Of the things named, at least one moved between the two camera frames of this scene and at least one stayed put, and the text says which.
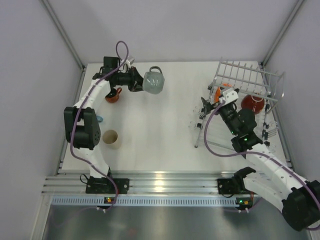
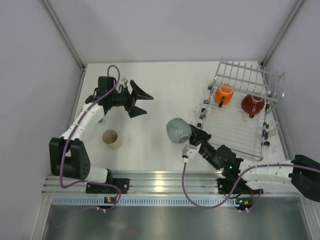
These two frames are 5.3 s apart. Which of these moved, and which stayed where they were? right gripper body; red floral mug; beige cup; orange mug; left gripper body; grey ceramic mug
Moved: right gripper body; grey ceramic mug; left gripper body
Stayed: red floral mug; beige cup; orange mug
